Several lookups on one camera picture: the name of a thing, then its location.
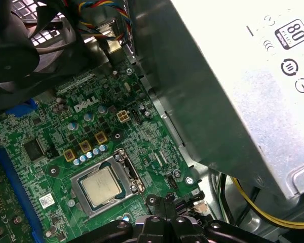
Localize green motherboard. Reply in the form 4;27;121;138
0;60;206;243

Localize black PC case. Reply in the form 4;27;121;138
0;0;304;243

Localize black white wire bundle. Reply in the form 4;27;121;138
216;173;236;225

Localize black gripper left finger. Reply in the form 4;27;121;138
90;192;173;243

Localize blue expansion slot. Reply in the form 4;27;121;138
0;147;46;243

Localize CPU socket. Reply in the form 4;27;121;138
69;148;146;220

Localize metal socket cover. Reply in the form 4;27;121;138
69;155;133;219

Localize black case fan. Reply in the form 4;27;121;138
0;0;92;112

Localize silver CPU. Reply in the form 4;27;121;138
80;167;122;206

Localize multicolour twisted wires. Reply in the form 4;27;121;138
77;0;133;43

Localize metal locking lever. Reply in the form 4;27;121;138
118;148;145;195

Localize yellow wire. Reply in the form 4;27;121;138
230;177;304;230

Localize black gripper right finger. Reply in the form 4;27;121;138
171;194;268;243

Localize grey power supply unit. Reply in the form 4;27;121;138
128;0;304;200

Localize blue VGA connector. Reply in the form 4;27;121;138
4;98;39;117

